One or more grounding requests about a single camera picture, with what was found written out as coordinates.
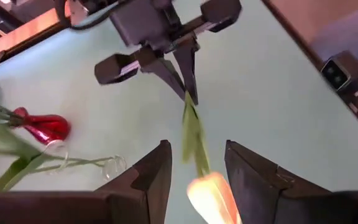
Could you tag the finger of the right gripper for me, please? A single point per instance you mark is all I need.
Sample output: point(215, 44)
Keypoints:
point(187, 68)
point(163, 70)

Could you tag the small camera box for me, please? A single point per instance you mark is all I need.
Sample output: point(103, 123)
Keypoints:
point(337, 73)

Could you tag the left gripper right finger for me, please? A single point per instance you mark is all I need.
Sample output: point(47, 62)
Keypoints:
point(253, 186)

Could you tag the green table mat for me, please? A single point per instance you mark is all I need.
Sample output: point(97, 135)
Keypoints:
point(275, 109)

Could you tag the clear glass vase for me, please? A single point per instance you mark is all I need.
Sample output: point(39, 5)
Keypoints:
point(56, 149)

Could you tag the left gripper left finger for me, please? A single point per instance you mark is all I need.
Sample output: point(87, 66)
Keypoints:
point(141, 193)

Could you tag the red glass vase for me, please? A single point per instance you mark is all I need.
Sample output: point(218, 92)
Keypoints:
point(47, 126)

